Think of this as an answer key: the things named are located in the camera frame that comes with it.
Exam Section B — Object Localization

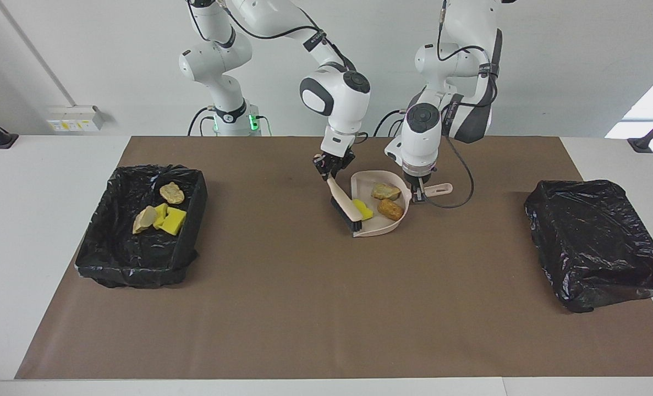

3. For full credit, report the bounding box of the beige hand brush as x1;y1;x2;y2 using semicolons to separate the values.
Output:
326;176;363;237

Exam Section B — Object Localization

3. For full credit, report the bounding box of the brown fried bun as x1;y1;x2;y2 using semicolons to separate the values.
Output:
377;199;405;222

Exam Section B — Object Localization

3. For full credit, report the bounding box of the pale toast chunk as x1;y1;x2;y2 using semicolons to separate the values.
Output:
371;183;402;201

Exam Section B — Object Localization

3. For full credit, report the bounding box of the pink plastic dustpan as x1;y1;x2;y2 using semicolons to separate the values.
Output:
350;170;453;238

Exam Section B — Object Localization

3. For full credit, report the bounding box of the pale lumpy bread piece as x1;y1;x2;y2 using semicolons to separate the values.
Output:
160;182;185;205

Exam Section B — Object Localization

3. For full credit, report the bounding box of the green yellow sponge piece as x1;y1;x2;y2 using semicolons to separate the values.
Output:
160;207;187;236

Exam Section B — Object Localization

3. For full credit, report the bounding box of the orange striped bread piece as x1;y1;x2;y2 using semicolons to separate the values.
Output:
133;206;157;235

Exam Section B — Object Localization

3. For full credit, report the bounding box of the black bag lined bin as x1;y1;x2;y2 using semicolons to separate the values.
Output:
75;164;208;288
524;179;653;314

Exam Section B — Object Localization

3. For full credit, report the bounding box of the brown paper mat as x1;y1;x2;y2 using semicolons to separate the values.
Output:
15;136;653;380

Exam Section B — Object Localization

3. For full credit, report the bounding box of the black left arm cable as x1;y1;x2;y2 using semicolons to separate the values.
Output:
424;0;498;209

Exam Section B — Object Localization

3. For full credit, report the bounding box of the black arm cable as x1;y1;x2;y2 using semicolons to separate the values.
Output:
188;0;369;145
424;0;498;209

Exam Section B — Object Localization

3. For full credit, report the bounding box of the black left base cable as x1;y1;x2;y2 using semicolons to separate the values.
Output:
373;109;407;137

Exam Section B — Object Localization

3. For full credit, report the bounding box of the black base cable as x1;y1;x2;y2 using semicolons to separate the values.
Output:
373;109;407;137
188;107;212;137

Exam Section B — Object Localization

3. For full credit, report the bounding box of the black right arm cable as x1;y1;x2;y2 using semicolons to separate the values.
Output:
188;0;369;145

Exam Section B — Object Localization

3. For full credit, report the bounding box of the black right base cable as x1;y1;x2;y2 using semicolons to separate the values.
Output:
188;107;212;137

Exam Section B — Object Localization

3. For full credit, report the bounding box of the white wall socket box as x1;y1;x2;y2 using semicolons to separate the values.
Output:
47;106;106;133

